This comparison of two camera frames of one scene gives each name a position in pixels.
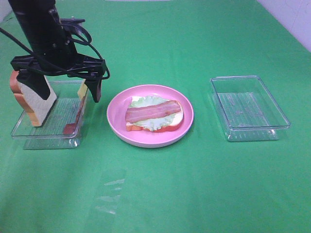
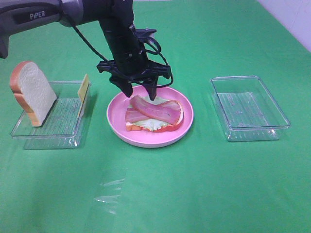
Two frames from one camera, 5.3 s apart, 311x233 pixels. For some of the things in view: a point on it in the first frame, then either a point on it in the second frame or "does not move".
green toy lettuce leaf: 152,123 does not move
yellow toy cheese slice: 82,90 does not move
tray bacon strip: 70,128 → 169,111
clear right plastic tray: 247,110 does not move
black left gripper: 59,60 → 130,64
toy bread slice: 179,119 does not move
